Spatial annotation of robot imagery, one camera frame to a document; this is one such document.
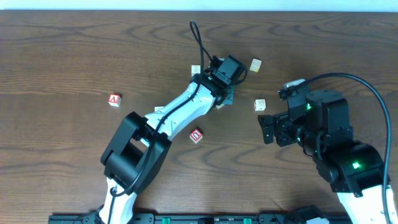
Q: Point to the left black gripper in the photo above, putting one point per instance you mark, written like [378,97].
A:
[228,96]

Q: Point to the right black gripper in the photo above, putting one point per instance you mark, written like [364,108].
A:
[278,130]

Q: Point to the white block right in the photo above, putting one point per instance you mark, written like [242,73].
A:
[259,105]

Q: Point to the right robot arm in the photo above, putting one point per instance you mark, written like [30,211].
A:
[318,121]

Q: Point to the white block left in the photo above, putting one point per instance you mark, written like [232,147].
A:
[158,108]

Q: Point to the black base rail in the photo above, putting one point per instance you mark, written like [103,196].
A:
[149,218]

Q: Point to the white block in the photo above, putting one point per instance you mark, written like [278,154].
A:
[259,105]
[158,108]
[195,69]

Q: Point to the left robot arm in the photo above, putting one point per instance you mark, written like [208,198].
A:
[139,146]

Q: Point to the red letter A block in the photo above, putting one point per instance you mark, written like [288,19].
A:
[114,100]

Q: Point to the white block centre top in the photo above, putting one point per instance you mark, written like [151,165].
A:
[195,69]

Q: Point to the yellow-green block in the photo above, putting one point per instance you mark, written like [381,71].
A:
[255,65]

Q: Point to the red letter U block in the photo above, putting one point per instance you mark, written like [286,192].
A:
[196,135]

